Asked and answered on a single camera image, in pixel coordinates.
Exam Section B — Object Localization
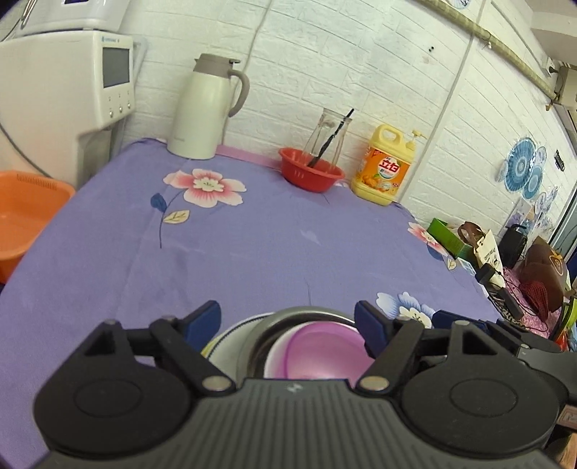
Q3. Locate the purple plastic bowl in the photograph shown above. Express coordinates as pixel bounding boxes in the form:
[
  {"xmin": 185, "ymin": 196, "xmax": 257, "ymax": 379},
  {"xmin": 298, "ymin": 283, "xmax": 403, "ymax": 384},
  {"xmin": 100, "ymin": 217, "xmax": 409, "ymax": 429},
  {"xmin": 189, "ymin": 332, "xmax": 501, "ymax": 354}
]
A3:
[{"xmin": 283, "ymin": 322, "xmax": 377, "ymax": 380}]

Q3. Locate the white wall cable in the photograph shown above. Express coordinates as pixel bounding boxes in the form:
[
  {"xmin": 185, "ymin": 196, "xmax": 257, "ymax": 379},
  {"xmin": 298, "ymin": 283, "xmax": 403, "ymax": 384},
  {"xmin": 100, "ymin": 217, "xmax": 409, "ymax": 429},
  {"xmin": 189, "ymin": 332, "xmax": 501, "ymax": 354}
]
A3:
[
  {"xmin": 430, "ymin": 0, "xmax": 488, "ymax": 136},
  {"xmin": 242, "ymin": 0, "xmax": 274, "ymax": 68}
]

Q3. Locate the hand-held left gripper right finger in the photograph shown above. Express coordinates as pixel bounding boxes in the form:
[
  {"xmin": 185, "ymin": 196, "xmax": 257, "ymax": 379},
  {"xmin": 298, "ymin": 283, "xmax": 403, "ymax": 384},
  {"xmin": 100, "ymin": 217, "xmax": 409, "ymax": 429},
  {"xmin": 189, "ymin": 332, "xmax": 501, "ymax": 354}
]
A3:
[{"xmin": 354, "ymin": 300, "xmax": 497, "ymax": 392}]

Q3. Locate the white plate with dotted rim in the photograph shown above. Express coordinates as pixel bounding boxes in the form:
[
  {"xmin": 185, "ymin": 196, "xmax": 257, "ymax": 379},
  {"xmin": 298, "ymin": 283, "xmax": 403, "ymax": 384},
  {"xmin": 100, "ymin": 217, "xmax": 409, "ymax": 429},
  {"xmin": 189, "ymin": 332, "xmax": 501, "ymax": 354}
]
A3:
[{"xmin": 201, "ymin": 313, "xmax": 276, "ymax": 375}]

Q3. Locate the white air conditioner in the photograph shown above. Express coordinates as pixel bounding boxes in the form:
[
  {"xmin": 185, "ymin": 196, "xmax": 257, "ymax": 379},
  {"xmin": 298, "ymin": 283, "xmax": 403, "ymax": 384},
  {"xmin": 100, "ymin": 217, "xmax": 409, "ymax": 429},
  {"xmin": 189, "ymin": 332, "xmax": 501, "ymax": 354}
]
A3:
[{"xmin": 529, "ymin": 0, "xmax": 577, "ymax": 109}]

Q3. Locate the green box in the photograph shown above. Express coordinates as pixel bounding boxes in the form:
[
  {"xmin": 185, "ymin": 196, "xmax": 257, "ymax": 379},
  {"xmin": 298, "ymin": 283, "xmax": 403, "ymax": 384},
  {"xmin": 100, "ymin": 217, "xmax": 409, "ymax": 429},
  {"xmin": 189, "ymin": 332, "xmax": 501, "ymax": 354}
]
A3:
[{"xmin": 427, "ymin": 218, "xmax": 472, "ymax": 259}]

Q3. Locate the small blue paper fan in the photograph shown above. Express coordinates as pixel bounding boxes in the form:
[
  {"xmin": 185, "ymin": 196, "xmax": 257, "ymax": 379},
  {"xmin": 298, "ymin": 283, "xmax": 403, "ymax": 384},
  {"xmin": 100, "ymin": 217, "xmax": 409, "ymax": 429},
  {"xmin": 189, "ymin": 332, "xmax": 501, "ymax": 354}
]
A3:
[{"xmin": 523, "ymin": 165, "xmax": 545, "ymax": 201}]

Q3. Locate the red plastic bowl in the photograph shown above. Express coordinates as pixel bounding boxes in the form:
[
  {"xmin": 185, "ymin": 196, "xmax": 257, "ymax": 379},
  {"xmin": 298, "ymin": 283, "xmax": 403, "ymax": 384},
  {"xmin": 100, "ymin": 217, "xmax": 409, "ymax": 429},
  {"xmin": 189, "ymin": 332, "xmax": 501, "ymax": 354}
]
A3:
[{"xmin": 278, "ymin": 147, "xmax": 346, "ymax": 194}]

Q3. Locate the large blue paper fan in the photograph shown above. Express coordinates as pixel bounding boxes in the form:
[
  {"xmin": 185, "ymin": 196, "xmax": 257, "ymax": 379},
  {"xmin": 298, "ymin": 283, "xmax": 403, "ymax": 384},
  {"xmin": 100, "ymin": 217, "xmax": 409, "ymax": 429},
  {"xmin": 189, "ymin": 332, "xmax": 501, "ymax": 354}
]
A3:
[{"xmin": 502, "ymin": 137, "xmax": 537, "ymax": 194}]

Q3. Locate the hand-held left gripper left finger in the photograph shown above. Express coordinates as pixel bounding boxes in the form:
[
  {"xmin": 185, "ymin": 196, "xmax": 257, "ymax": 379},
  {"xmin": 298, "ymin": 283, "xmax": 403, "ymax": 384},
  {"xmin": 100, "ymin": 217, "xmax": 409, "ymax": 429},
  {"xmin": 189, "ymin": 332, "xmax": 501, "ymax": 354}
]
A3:
[{"xmin": 81, "ymin": 300, "xmax": 235, "ymax": 392}]

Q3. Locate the beige wall pipe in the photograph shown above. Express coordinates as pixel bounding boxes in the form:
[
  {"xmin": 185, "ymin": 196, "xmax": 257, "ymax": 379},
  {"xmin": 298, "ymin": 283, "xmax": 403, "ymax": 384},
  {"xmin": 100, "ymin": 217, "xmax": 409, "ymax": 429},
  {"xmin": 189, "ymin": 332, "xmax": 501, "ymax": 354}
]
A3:
[{"xmin": 419, "ymin": 0, "xmax": 557, "ymax": 102}]

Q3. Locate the yellow detergent bottle with pump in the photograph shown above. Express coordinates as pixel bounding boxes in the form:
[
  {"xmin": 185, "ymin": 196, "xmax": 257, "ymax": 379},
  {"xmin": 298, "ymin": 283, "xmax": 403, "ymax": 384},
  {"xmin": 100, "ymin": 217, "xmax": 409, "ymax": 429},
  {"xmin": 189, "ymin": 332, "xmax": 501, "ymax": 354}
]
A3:
[{"xmin": 351, "ymin": 124, "xmax": 427, "ymax": 207}]

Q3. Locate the brown leather bag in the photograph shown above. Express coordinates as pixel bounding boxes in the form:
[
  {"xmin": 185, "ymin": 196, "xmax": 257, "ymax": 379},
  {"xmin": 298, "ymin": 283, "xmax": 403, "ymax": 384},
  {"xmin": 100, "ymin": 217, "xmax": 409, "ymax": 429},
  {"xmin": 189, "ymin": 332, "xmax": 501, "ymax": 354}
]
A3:
[{"xmin": 457, "ymin": 221, "xmax": 486, "ymax": 248}]

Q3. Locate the white water dispenser with screen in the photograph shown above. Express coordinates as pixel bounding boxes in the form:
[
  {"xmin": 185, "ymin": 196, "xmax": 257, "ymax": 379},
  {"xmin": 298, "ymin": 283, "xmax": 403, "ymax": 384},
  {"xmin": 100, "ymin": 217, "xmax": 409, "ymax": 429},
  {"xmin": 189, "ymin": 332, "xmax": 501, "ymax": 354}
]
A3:
[{"xmin": 0, "ymin": 31, "xmax": 136, "ymax": 190}]

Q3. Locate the stainless steel bowl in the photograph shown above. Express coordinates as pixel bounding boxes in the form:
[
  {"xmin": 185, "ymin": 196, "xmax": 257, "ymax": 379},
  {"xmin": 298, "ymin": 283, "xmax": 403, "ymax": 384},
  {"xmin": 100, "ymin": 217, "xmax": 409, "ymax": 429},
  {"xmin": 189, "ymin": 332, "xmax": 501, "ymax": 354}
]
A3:
[{"xmin": 234, "ymin": 306, "xmax": 361, "ymax": 380}]

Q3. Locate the white thermos jug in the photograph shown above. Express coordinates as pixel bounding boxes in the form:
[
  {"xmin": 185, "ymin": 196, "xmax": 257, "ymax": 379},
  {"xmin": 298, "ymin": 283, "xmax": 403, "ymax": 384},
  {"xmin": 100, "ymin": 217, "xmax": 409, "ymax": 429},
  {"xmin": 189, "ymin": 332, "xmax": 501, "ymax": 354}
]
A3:
[{"xmin": 167, "ymin": 53, "xmax": 250, "ymax": 160}]

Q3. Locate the orange plastic basin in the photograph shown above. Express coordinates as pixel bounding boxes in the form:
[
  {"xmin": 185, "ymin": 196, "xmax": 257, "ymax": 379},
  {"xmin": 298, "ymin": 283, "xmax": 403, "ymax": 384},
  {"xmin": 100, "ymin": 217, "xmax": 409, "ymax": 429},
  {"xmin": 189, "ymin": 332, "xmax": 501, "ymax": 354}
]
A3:
[{"xmin": 0, "ymin": 170, "xmax": 76, "ymax": 285}]

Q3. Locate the purple floral tablecloth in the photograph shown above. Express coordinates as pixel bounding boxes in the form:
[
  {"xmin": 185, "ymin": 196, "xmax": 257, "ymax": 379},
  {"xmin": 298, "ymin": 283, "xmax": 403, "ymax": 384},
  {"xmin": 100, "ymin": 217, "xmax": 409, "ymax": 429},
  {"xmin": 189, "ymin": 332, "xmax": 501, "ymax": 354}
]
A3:
[{"xmin": 0, "ymin": 137, "xmax": 501, "ymax": 469}]

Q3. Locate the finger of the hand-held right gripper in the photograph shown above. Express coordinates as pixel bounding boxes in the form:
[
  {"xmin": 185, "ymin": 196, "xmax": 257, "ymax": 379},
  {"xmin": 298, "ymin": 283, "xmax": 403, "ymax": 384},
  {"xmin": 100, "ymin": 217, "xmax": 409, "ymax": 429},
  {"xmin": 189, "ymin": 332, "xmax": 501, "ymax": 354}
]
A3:
[{"xmin": 432, "ymin": 310, "xmax": 515, "ymax": 348}]

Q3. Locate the clear glass jar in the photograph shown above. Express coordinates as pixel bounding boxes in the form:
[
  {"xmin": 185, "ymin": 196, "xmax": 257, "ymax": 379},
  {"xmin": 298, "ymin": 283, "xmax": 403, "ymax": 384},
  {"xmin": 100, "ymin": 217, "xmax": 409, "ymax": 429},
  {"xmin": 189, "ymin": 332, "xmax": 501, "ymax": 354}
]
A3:
[{"xmin": 303, "ymin": 107, "xmax": 352, "ymax": 167}]

